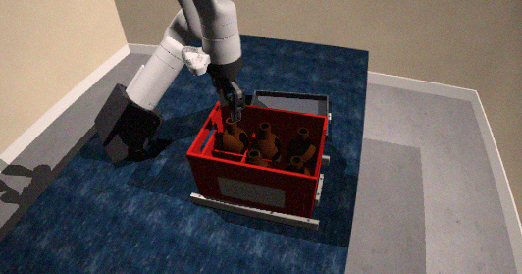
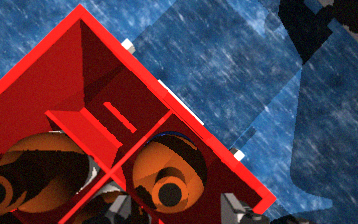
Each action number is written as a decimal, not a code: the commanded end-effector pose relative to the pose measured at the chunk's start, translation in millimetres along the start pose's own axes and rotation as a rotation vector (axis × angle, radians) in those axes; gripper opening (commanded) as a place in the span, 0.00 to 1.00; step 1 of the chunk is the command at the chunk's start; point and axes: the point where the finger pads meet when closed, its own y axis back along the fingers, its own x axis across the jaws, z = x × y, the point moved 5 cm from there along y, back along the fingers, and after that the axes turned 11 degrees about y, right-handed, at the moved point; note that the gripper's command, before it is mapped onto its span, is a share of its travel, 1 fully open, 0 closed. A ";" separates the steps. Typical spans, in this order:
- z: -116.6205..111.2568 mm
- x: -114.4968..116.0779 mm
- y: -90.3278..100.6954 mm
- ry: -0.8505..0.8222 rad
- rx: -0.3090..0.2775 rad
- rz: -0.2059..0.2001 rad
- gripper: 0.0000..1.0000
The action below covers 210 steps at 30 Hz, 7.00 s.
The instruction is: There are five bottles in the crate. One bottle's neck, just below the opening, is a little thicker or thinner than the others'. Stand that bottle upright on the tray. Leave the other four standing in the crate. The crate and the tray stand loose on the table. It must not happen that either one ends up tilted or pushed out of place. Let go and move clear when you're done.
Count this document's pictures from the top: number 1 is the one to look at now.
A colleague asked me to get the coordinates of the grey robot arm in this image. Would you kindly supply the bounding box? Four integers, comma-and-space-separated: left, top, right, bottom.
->
126, 0, 241, 110

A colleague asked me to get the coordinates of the red crate with dividers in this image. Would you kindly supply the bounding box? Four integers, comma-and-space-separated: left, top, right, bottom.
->
195, 105, 328, 219

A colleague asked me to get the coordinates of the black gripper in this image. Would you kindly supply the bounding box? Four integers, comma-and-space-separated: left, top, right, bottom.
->
207, 56, 245, 123

